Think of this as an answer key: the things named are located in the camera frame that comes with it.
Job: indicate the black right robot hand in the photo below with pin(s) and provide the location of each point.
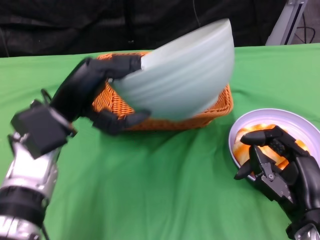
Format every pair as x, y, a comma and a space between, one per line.
300, 180

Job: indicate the black backdrop cloth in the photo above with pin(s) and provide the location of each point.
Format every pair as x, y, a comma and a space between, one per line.
75, 25

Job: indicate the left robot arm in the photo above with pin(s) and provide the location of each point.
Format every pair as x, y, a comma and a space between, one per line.
27, 175

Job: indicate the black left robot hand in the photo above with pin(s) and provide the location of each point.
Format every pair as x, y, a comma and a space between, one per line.
77, 87

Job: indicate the orange wicker basket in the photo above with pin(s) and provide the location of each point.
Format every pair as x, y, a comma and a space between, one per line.
112, 100

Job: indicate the grey green bowl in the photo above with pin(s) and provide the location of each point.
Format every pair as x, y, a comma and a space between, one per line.
175, 75

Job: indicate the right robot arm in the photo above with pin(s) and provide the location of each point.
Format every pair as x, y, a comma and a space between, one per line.
307, 232

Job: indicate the green tablecloth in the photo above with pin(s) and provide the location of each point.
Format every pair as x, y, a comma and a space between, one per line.
150, 175

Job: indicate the lavender plate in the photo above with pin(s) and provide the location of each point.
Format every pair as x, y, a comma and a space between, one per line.
287, 120

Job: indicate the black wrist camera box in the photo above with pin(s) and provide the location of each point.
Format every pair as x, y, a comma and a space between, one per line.
40, 130

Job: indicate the grey metal frame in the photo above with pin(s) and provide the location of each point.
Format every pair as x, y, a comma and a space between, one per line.
283, 25

